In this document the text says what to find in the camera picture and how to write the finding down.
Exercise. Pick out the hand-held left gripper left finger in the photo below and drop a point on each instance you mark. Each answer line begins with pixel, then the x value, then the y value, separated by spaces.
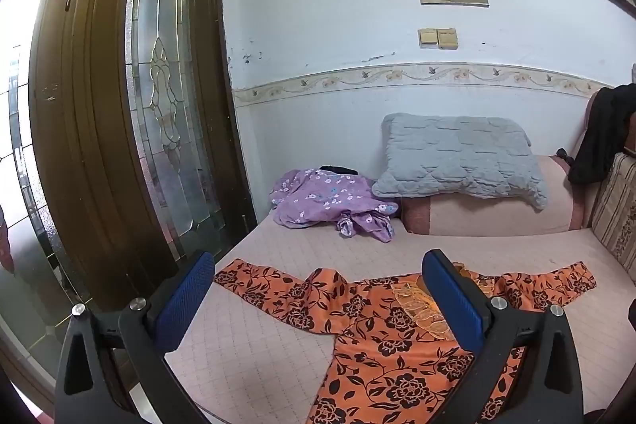
pixel 186 295

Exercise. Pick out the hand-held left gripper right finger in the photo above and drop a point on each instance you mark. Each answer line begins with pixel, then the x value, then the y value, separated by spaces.
pixel 454 300

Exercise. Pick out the orange black floral shirt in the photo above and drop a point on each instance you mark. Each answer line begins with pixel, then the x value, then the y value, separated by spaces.
pixel 377 354

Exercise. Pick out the purple floral clothes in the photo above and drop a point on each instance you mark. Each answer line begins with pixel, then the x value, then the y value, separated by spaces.
pixel 318 200

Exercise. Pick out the pink bolster cushion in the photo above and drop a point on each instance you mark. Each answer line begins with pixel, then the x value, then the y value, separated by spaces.
pixel 487 215

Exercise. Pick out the pink quilted bed cover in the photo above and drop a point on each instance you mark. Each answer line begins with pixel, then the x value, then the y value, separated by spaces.
pixel 278 245

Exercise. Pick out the grey quilted pillow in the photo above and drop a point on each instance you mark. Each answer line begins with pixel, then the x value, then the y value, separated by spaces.
pixel 457 156

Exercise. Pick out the striped beige back cushion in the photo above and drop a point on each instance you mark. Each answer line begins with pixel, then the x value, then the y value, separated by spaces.
pixel 616 205

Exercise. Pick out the brown wooden glass door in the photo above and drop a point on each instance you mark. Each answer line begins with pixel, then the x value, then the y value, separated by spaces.
pixel 99 106

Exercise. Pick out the frosted glass door panel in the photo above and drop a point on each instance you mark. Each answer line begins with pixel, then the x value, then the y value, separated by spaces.
pixel 20 156

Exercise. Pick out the black garment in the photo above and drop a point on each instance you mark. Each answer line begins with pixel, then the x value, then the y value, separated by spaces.
pixel 601 131

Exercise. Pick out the beige light switch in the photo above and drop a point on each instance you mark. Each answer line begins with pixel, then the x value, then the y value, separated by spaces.
pixel 447 38
pixel 427 36

